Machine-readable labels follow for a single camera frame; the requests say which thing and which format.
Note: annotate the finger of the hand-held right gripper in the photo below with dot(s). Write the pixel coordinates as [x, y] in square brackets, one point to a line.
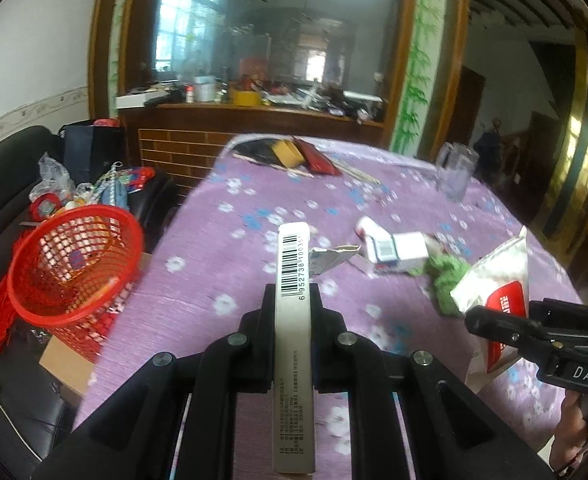
[494, 322]
[574, 316]

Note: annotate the red plastic mesh basket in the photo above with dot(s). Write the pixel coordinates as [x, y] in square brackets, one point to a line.
[29, 285]

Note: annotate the bamboo painted panel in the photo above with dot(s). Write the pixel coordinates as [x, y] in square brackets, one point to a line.
[419, 75]

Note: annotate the dark blue paper bag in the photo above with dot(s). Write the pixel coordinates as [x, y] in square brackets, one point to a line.
[91, 150]

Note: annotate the wooden counter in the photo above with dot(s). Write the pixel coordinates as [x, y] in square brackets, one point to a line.
[199, 125]

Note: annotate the dark hanging jacket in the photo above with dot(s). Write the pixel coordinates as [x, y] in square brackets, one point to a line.
[488, 147]

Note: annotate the wood-framed etched glass partition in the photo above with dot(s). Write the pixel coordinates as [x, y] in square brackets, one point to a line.
[274, 20]

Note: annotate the purple floral tablecloth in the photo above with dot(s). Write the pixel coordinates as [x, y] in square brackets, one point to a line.
[214, 260]

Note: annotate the red packet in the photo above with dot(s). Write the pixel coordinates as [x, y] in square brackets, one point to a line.
[319, 157]

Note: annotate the white bag with red label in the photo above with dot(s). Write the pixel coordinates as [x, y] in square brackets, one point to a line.
[494, 275]

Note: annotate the black leather sofa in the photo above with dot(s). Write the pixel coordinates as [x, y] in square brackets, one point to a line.
[4, 160]

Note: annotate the colourful toy pile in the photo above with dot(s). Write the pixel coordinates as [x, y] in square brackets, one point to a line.
[119, 185]

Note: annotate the blue and white carton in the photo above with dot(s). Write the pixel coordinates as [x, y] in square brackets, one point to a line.
[399, 254]

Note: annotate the metal pot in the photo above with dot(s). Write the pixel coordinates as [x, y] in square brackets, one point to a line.
[205, 89]

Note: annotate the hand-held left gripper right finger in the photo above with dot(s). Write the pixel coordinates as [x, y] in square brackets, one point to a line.
[326, 350]

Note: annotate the clear glass pitcher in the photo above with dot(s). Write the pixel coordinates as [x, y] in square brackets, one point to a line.
[456, 175]

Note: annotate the person's right hand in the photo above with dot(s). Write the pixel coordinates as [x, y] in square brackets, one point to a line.
[571, 435]

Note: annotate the brown wooden door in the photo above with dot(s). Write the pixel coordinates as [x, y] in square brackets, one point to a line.
[471, 110]

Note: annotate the white flat box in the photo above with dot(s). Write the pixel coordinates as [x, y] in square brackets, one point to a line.
[134, 101]

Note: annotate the wooden chopsticks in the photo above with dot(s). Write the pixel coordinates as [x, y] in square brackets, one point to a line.
[359, 175]

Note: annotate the long orange-white cardboard box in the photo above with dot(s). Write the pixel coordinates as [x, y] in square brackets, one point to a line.
[294, 310]

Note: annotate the golden door frame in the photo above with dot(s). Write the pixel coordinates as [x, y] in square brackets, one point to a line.
[584, 135]

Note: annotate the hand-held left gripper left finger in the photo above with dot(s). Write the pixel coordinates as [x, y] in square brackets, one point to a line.
[259, 340]

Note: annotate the yellow box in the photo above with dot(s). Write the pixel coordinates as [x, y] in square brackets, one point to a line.
[246, 98]
[286, 152]

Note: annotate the torn cardboard piece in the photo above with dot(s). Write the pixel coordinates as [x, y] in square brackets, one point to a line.
[331, 257]

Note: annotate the brown cardboard box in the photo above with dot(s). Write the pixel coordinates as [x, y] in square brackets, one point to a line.
[66, 367]

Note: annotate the green cloth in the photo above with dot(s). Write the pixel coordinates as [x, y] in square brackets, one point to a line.
[444, 280]

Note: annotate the clear plastic bag with items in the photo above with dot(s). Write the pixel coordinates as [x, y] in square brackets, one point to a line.
[49, 175]

